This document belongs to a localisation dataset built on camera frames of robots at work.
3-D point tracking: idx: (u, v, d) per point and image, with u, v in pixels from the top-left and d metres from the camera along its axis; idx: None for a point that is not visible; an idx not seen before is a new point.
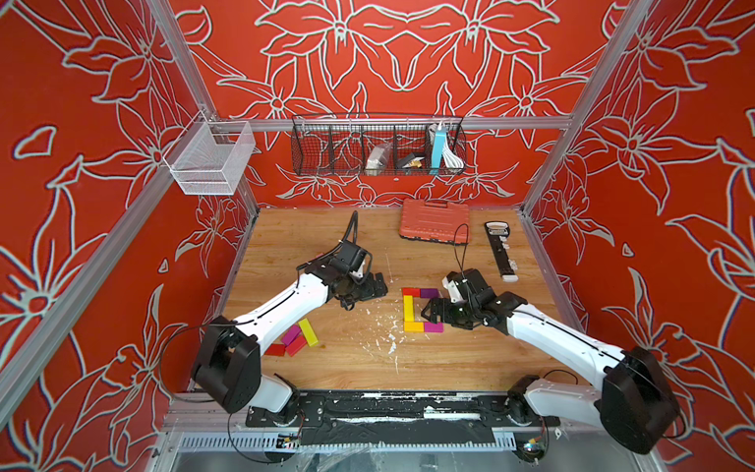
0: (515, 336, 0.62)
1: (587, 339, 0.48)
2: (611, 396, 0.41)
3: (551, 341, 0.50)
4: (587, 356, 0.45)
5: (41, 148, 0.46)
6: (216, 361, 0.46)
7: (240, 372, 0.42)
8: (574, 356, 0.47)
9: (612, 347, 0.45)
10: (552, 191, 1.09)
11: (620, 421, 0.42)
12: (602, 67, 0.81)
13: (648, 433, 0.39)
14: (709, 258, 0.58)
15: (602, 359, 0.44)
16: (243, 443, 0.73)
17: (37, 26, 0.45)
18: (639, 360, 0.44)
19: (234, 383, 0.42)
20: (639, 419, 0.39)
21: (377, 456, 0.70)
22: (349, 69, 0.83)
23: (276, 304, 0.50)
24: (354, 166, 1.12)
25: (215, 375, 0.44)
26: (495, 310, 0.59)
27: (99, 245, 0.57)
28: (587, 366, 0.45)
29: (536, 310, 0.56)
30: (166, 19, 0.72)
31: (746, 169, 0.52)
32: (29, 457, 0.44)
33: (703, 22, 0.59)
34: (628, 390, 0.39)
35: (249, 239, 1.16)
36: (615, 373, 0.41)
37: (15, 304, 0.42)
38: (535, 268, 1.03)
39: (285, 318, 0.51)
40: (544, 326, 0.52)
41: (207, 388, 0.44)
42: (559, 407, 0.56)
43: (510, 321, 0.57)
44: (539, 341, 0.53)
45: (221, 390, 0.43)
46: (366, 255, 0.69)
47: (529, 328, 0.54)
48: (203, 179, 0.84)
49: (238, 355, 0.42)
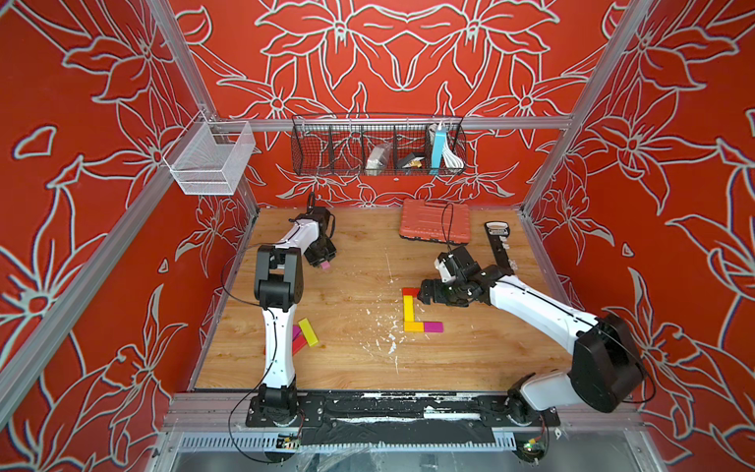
0: (496, 306, 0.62)
1: (564, 305, 0.50)
2: (582, 359, 0.43)
3: (530, 310, 0.52)
4: (561, 323, 0.47)
5: (41, 148, 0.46)
6: (270, 276, 0.63)
7: (295, 270, 0.62)
8: (550, 323, 0.49)
9: (587, 314, 0.47)
10: (552, 191, 1.09)
11: (589, 383, 0.44)
12: (602, 67, 0.81)
13: (612, 392, 0.41)
14: (709, 258, 0.58)
15: (575, 324, 0.46)
16: (244, 444, 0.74)
17: (37, 26, 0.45)
18: (611, 326, 0.46)
19: (293, 281, 0.61)
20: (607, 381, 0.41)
21: (377, 456, 0.70)
22: (349, 69, 0.83)
23: (293, 232, 0.71)
24: (354, 165, 1.12)
25: (274, 284, 0.62)
26: (478, 280, 0.61)
27: (99, 245, 0.57)
28: (562, 331, 0.47)
29: (519, 280, 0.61)
30: (166, 19, 0.72)
31: (746, 169, 0.52)
32: (29, 457, 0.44)
33: (703, 22, 0.59)
34: (600, 353, 0.41)
35: (250, 238, 1.16)
36: (587, 337, 0.43)
37: (15, 304, 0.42)
38: (534, 268, 1.03)
39: (303, 244, 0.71)
40: (524, 294, 0.54)
41: (271, 297, 0.62)
42: (551, 396, 0.56)
43: (493, 290, 0.58)
44: (519, 310, 0.55)
45: (283, 292, 0.62)
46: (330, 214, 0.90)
47: (510, 297, 0.55)
48: (203, 180, 0.84)
49: (291, 262, 0.62)
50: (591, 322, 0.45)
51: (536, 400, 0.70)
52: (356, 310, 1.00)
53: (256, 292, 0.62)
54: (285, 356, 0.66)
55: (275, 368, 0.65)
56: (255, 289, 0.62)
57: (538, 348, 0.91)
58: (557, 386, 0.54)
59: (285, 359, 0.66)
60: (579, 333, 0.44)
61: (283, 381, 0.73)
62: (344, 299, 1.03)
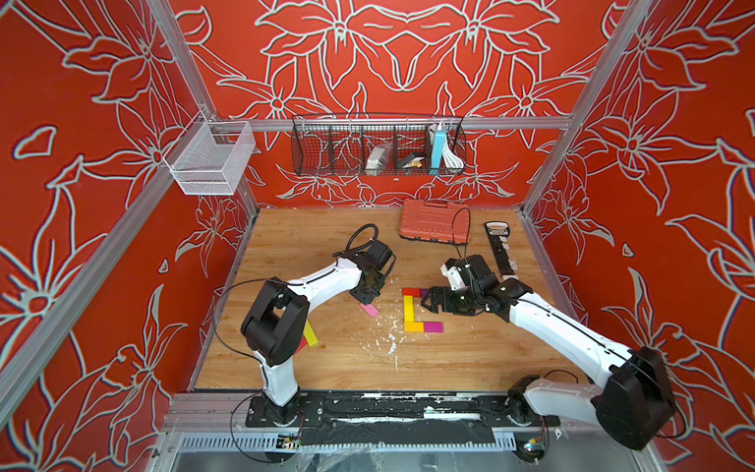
0: (515, 324, 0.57)
1: (595, 335, 0.46)
2: (612, 393, 0.41)
3: (555, 334, 0.49)
4: (592, 353, 0.44)
5: (41, 148, 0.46)
6: (265, 318, 0.51)
7: (290, 325, 0.47)
8: (577, 350, 0.46)
9: (620, 345, 0.44)
10: (552, 191, 1.09)
11: (617, 417, 0.42)
12: (602, 67, 0.81)
13: (644, 431, 0.39)
14: (709, 258, 0.58)
15: (608, 357, 0.43)
16: (244, 444, 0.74)
17: (37, 26, 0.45)
18: (646, 360, 0.41)
19: (282, 338, 0.47)
20: (641, 419, 0.39)
21: (377, 456, 0.70)
22: (349, 69, 0.83)
23: (323, 274, 0.58)
24: (354, 166, 1.12)
25: (262, 329, 0.49)
26: (497, 295, 0.57)
27: (99, 245, 0.57)
28: (591, 363, 0.45)
29: (542, 300, 0.54)
30: (166, 19, 0.72)
31: (746, 169, 0.52)
32: (29, 457, 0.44)
33: (703, 22, 0.59)
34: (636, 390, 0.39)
35: (249, 239, 1.16)
36: (620, 372, 0.41)
37: (15, 304, 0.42)
38: (535, 268, 1.03)
39: (327, 291, 0.58)
40: (550, 318, 0.51)
41: (254, 343, 0.49)
42: (559, 407, 0.55)
43: (514, 309, 0.55)
44: (542, 332, 0.52)
45: (266, 344, 0.48)
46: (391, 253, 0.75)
47: (533, 319, 0.52)
48: (203, 180, 0.84)
49: (291, 311, 0.48)
50: (624, 353, 0.43)
51: (537, 403, 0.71)
52: (356, 310, 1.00)
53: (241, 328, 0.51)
54: (277, 383, 0.59)
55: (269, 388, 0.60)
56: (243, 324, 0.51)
57: (538, 348, 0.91)
58: (569, 403, 0.53)
59: (276, 386, 0.59)
60: (613, 369, 0.41)
61: (277, 400, 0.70)
62: (344, 299, 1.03)
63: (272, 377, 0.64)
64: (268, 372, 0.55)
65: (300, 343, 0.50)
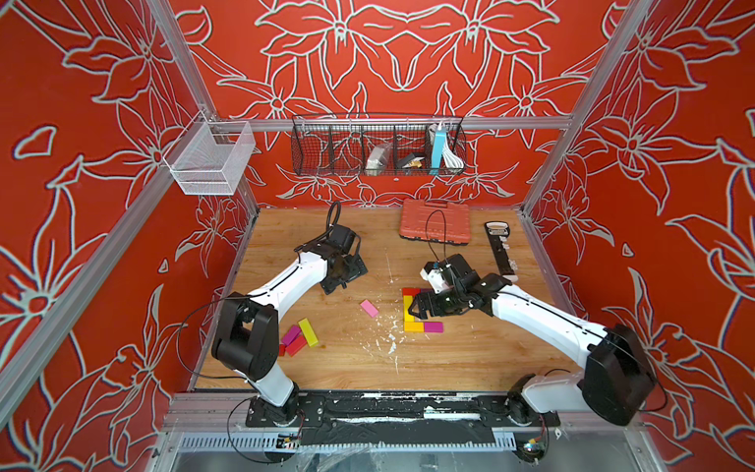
0: (498, 318, 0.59)
1: (571, 318, 0.48)
2: (593, 373, 0.42)
3: (536, 322, 0.51)
4: (571, 335, 0.46)
5: (41, 148, 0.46)
6: (236, 334, 0.48)
7: (262, 338, 0.45)
8: (558, 334, 0.47)
9: (596, 324, 0.46)
10: (552, 191, 1.09)
11: (601, 395, 0.43)
12: (602, 67, 0.81)
13: (626, 405, 0.40)
14: (709, 258, 0.58)
15: (586, 337, 0.44)
16: (243, 444, 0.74)
17: (37, 26, 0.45)
18: (620, 336, 0.45)
19: (257, 351, 0.45)
20: (620, 393, 0.40)
21: (377, 456, 0.70)
22: (349, 69, 0.83)
23: (286, 276, 0.54)
24: (354, 166, 1.12)
25: (236, 347, 0.47)
26: (480, 291, 0.58)
27: (99, 245, 0.57)
28: (571, 345, 0.46)
29: (520, 290, 0.56)
30: (166, 19, 0.72)
31: (746, 169, 0.52)
32: (29, 457, 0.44)
33: (703, 22, 0.59)
34: (614, 367, 0.40)
35: (249, 239, 1.16)
36: (600, 351, 0.42)
37: (15, 304, 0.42)
38: (535, 268, 1.03)
39: (295, 289, 0.54)
40: (528, 306, 0.52)
41: (230, 362, 0.47)
42: (554, 399, 0.56)
43: (495, 302, 0.56)
44: (524, 322, 0.53)
45: (244, 360, 0.46)
46: (354, 236, 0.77)
47: (514, 309, 0.54)
48: (203, 180, 0.84)
49: (259, 324, 0.45)
50: (600, 332, 0.44)
51: (537, 401, 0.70)
52: (356, 310, 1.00)
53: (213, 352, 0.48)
54: (271, 388, 0.59)
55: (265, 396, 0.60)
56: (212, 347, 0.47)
57: (538, 348, 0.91)
58: (561, 389, 0.53)
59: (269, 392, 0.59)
60: (592, 347, 0.43)
61: (276, 402, 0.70)
62: (344, 299, 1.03)
63: (261, 387, 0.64)
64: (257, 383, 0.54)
65: (279, 349, 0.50)
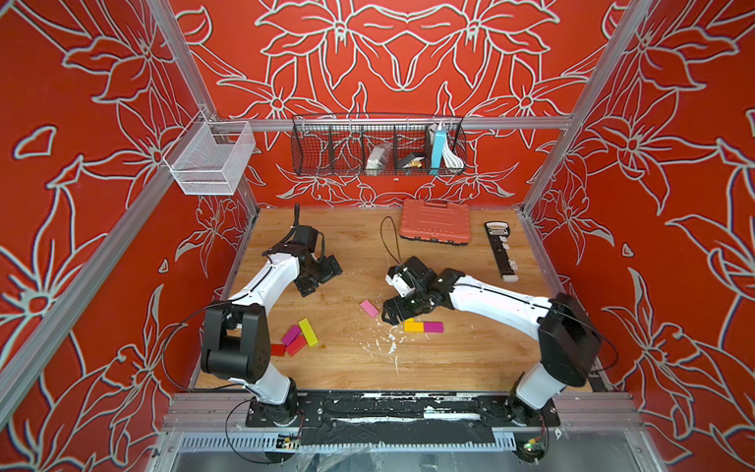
0: (460, 309, 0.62)
1: (519, 295, 0.51)
2: (548, 344, 0.45)
3: (492, 307, 0.53)
4: (522, 312, 0.48)
5: (41, 148, 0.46)
6: (224, 343, 0.47)
7: (255, 336, 0.45)
8: (511, 315, 0.50)
9: (541, 297, 0.49)
10: (552, 191, 1.09)
11: (558, 365, 0.46)
12: (602, 67, 0.81)
13: (581, 368, 0.44)
14: (709, 258, 0.58)
15: (534, 311, 0.47)
16: (240, 444, 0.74)
17: (37, 26, 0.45)
18: (564, 304, 0.48)
19: (252, 351, 0.45)
20: (574, 359, 0.44)
21: (377, 456, 0.70)
22: (349, 69, 0.83)
23: (263, 276, 0.55)
24: (354, 166, 1.12)
25: (227, 354, 0.46)
26: (438, 288, 0.60)
27: (99, 245, 0.57)
28: (524, 321, 0.48)
29: (474, 278, 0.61)
30: (166, 19, 0.72)
31: (746, 169, 0.52)
32: (29, 457, 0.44)
33: (703, 22, 0.59)
34: (562, 335, 0.44)
35: (249, 238, 1.16)
36: (548, 323, 0.44)
37: (15, 304, 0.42)
38: (534, 268, 1.03)
39: (274, 288, 0.55)
40: (482, 293, 0.55)
41: (225, 371, 0.46)
42: (542, 389, 0.57)
43: (452, 295, 0.58)
44: (481, 309, 0.56)
45: (240, 364, 0.45)
46: (318, 234, 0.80)
47: (470, 298, 0.56)
48: (203, 180, 0.84)
49: (248, 324, 0.45)
50: (545, 303, 0.48)
51: (537, 400, 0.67)
52: (356, 310, 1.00)
53: (203, 367, 0.46)
54: (269, 388, 0.59)
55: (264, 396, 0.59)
56: (202, 361, 0.46)
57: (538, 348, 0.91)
58: (543, 377, 0.54)
59: (269, 391, 0.59)
60: (540, 319, 0.46)
61: (276, 401, 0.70)
62: (344, 299, 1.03)
63: (260, 389, 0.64)
64: (254, 387, 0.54)
65: (270, 346, 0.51)
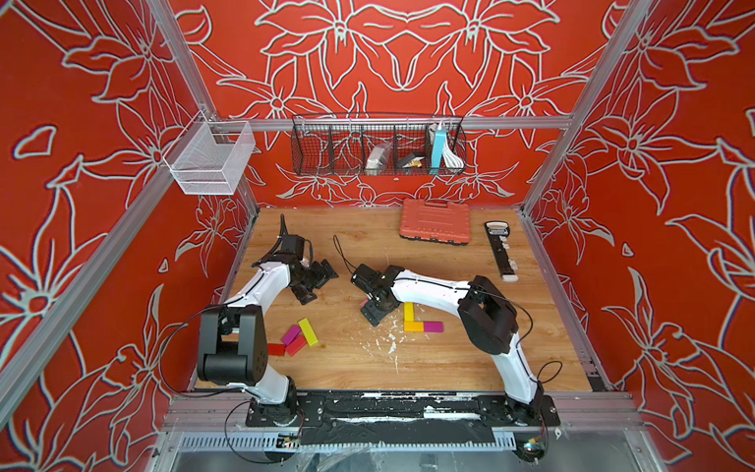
0: (402, 300, 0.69)
1: (445, 282, 0.58)
2: (469, 323, 0.52)
3: (424, 293, 0.59)
4: (447, 296, 0.55)
5: (41, 148, 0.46)
6: (221, 347, 0.47)
7: (254, 336, 0.46)
8: (439, 299, 0.57)
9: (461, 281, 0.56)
10: (552, 191, 1.09)
11: (480, 336, 0.53)
12: (602, 67, 0.81)
13: (495, 336, 0.51)
14: (709, 258, 0.58)
15: (456, 294, 0.54)
16: (240, 444, 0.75)
17: (37, 26, 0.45)
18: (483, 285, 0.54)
19: (252, 352, 0.45)
20: (488, 329, 0.51)
21: (377, 456, 0.70)
22: (349, 69, 0.83)
23: (257, 281, 0.56)
24: (354, 165, 1.12)
25: (225, 359, 0.46)
26: (382, 284, 0.65)
27: (99, 245, 0.57)
28: (449, 303, 0.55)
29: (410, 272, 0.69)
30: (166, 19, 0.72)
31: (746, 168, 0.52)
32: (29, 457, 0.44)
33: (703, 22, 0.59)
34: (477, 313, 0.51)
35: (249, 238, 1.16)
36: (466, 302, 0.52)
37: (15, 304, 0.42)
38: (534, 268, 1.03)
39: (268, 293, 0.56)
40: (417, 283, 0.61)
41: (224, 375, 0.45)
42: (509, 376, 0.60)
43: (393, 288, 0.64)
44: (417, 297, 0.62)
45: (239, 367, 0.45)
46: (304, 241, 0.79)
47: (407, 289, 0.62)
48: (203, 179, 0.84)
49: (245, 324, 0.46)
50: (465, 285, 0.55)
51: (523, 392, 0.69)
52: (356, 310, 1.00)
53: (200, 373, 0.45)
54: (269, 388, 0.59)
55: (264, 397, 0.59)
56: (199, 368, 0.45)
57: (538, 348, 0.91)
58: (504, 364, 0.58)
59: (266, 391, 0.57)
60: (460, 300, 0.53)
61: (277, 401, 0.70)
62: (344, 299, 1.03)
63: (260, 391, 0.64)
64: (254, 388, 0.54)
65: (267, 348, 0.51)
